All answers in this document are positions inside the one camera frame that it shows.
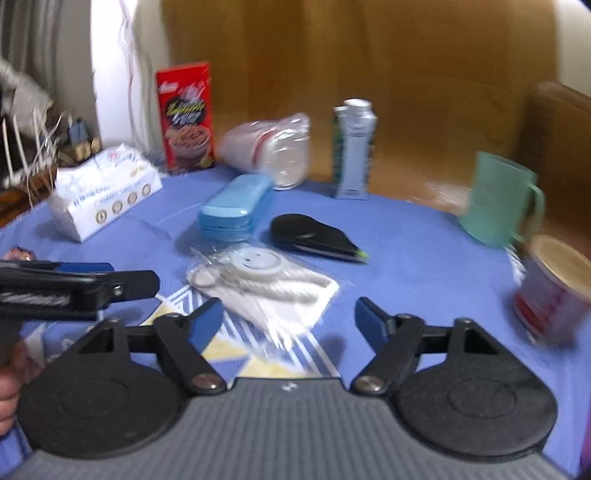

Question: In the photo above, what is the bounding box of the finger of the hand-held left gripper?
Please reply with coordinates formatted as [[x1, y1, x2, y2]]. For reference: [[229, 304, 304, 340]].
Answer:
[[69, 270, 160, 302], [0, 260, 115, 278]]

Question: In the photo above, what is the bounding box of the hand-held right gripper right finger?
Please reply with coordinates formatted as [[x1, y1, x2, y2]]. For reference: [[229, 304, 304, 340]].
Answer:
[[351, 296, 509, 395]]

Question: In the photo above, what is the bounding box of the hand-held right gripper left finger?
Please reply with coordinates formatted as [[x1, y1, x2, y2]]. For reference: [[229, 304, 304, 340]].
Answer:
[[78, 298, 227, 395]]

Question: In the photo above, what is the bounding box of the clear bag with white keychain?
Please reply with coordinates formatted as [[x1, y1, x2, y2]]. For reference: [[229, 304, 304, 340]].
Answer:
[[187, 244, 340, 337]]

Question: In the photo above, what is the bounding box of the blue glasses case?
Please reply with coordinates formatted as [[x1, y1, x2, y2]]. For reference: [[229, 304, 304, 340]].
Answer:
[[198, 174, 274, 243]]

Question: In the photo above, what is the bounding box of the person's left hand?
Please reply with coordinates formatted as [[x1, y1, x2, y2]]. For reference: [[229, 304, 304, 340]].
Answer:
[[0, 342, 29, 437]]

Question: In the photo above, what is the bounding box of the blue tablecloth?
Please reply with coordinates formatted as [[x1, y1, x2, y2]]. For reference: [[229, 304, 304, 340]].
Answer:
[[0, 166, 591, 480]]

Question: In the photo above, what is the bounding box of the white box at left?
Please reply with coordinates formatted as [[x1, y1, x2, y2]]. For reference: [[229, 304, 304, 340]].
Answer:
[[48, 144, 163, 243]]

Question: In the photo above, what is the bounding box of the ornament with white sticks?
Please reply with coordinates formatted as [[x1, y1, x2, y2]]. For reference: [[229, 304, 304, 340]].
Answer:
[[0, 108, 102, 204]]

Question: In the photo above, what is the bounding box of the green white milk carton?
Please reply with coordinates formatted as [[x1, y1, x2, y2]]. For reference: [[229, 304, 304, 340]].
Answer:
[[332, 98, 378, 200]]

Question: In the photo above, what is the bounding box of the green mug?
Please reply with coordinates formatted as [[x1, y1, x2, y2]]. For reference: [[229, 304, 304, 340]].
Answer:
[[460, 151, 546, 250]]

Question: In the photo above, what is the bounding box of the red cereal box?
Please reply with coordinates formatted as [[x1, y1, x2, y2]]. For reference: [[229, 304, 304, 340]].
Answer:
[[156, 62, 218, 174]]

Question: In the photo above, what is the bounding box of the paper cup with red print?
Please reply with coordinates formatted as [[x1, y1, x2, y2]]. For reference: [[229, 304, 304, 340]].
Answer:
[[513, 234, 591, 344]]

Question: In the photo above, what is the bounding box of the grey curtain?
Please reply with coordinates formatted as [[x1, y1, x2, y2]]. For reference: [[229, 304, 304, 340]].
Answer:
[[0, 0, 98, 116]]

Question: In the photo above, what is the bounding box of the wooden board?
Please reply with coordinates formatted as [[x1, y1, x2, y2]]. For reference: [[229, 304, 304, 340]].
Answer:
[[159, 0, 561, 217]]

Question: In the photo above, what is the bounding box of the brown chair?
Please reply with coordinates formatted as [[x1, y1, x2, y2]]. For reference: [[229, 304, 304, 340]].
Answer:
[[522, 80, 591, 259]]

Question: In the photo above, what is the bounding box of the white cable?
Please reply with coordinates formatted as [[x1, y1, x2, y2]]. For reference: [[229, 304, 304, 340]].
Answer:
[[117, 0, 155, 158]]

